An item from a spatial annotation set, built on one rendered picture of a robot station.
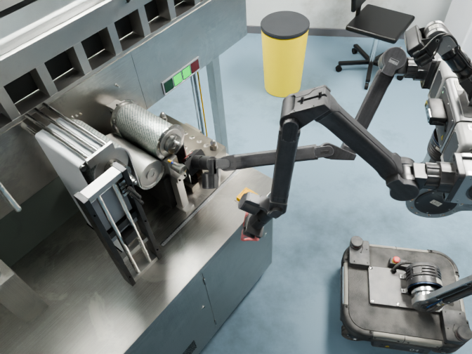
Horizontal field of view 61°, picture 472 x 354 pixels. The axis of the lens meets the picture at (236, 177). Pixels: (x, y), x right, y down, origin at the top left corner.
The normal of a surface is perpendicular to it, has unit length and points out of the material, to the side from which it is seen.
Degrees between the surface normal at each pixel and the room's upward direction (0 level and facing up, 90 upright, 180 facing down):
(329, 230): 0
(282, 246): 0
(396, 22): 0
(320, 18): 90
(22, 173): 90
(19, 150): 90
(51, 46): 90
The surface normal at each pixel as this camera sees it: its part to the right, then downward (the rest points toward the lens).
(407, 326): -0.06, -0.64
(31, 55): 0.78, 0.45
